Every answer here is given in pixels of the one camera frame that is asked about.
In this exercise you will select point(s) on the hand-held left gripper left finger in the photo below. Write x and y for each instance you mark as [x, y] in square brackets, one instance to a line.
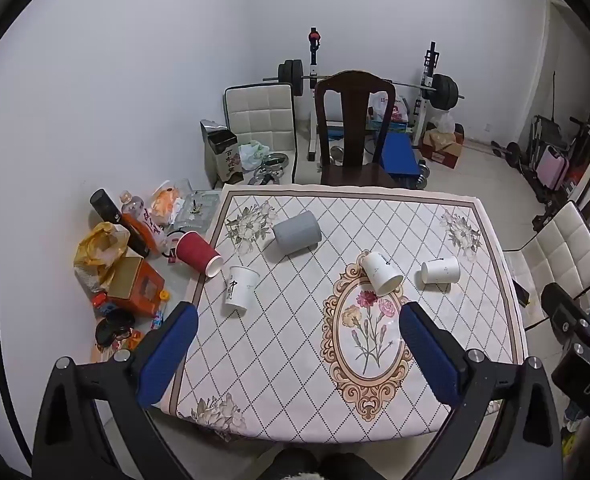
[167, 355]

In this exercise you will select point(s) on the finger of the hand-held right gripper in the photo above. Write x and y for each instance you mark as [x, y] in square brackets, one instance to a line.
[565, 307]

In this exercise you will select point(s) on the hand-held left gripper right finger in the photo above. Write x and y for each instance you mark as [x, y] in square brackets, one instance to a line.
[430, 355]

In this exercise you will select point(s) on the plain white paper cup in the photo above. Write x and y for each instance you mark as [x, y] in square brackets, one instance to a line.
[382, 272]

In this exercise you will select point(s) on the white cup small dark mark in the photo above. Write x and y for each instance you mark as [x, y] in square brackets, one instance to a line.
[442, 270]

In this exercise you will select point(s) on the white cup black brush print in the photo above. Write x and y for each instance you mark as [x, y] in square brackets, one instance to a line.
[240, 287]

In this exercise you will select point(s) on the red ribbed paper cup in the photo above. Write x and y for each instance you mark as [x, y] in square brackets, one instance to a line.
[192, 252]

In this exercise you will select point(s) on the grey cup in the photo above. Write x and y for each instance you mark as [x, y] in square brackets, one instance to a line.
[297, 232]

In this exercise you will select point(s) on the white padded chair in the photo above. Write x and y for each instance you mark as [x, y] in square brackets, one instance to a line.
[260, 115]
[560, 250]

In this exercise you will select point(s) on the black sunglasses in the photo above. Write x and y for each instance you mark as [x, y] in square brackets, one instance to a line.
[112, 327]

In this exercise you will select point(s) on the orange cardboard box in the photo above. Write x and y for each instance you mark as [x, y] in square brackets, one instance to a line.
[140, 290]

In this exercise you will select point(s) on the floral diamond pattern tablecloth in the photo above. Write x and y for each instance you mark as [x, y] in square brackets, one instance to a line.
[285, 335]

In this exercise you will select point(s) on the yellow plastic bag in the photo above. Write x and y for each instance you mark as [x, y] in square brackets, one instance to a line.
[97, 250]

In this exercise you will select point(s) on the pink suitcase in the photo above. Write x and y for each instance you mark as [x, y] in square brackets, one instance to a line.
[552, 167]

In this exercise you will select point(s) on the clear plastic tray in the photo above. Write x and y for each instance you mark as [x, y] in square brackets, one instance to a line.
[197, 210]

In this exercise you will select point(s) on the orange drink bottle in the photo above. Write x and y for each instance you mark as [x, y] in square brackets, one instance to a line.
[132, 210]

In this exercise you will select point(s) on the clear bag orange snacks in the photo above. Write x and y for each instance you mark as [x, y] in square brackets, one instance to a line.
[165, 205]

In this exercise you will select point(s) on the black bottle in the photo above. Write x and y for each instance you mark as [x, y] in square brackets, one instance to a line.
[106, 205]

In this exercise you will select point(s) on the black dumbbell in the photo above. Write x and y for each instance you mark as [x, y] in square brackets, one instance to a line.
[512, 154]

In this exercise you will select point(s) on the black folding cart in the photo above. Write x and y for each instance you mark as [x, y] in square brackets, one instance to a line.
[545, 130]

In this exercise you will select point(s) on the metal pot lid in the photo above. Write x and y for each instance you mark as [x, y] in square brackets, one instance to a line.
[275, 159]
[265, 175]

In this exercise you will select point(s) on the blue bench pad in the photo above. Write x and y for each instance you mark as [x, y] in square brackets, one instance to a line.
[399, 152]

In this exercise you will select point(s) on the pale green plastic bag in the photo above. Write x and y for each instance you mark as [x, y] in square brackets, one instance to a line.
[252, 155]

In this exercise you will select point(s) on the white plastic bag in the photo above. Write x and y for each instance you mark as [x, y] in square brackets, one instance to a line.
[444, 122]

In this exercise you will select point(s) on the black barbell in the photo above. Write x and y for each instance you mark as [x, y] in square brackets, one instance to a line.
[445, 91]

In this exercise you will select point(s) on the red print plastic bag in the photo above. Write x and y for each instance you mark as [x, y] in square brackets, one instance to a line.
[399, 107]

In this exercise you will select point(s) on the white barbell rack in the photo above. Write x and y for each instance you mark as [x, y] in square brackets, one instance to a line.
[314, 67]

